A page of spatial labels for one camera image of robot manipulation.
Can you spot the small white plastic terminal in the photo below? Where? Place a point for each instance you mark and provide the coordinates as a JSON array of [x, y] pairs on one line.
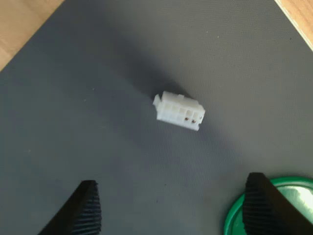
[[178, 110]]

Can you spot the round green lid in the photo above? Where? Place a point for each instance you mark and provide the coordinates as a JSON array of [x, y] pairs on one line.
[[233, 216]]

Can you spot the dark grey mat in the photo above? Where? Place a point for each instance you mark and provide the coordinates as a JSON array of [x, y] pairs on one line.
[[122, 85]]

